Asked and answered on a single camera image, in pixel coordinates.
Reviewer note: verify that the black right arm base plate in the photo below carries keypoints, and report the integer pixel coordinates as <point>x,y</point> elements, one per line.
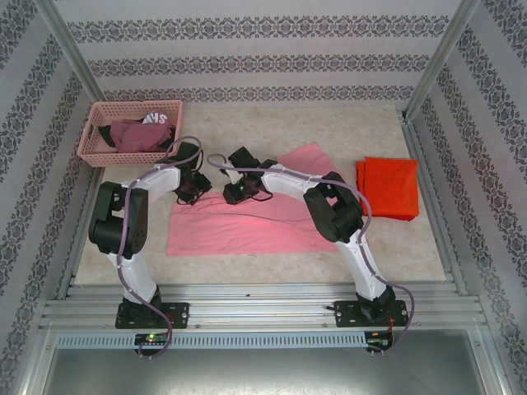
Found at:
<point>343,314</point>

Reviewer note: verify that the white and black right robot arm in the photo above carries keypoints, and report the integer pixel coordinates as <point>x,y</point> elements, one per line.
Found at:
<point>288,181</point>

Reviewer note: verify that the grey metal sheet panel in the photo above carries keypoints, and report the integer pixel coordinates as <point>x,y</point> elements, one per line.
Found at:
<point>263,374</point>

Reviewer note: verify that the pink plastic lattice basket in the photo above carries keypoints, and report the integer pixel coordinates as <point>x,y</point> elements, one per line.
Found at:
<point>123,159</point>

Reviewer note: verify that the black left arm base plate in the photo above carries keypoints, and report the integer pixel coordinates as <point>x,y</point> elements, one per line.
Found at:
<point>179,312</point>

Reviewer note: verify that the folded orange-red t-shirt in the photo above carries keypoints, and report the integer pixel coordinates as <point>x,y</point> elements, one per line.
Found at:
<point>391,189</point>

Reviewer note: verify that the aluminium table side rail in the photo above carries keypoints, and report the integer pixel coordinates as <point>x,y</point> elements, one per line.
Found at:
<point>433,205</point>
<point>86,205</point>

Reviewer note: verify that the pink t-shirt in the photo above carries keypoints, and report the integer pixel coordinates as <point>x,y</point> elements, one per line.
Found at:
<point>230,234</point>

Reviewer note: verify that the aluminium rail frame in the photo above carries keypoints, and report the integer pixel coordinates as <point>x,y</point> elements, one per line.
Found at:
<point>263,306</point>

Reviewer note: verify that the controller circuit board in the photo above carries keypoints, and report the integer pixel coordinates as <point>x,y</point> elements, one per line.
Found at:
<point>152,338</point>
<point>379,339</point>

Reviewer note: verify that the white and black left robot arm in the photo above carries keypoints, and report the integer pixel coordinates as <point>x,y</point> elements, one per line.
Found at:
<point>160,179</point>

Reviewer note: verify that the maroon t-shirt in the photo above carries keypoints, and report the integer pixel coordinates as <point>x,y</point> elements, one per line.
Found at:
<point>136,138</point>

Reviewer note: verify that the right controller circuit board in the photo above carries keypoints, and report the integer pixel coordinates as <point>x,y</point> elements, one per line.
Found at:
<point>379,339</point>

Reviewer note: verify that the left controller circuit board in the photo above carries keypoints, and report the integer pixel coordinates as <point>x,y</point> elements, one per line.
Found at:
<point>152,338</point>

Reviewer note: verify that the aluminium corner post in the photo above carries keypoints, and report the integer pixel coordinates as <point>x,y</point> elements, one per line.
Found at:
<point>75,53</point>
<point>448,53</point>

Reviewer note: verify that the purple garment with white letters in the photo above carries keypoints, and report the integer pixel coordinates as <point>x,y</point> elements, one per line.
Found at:
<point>155,118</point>

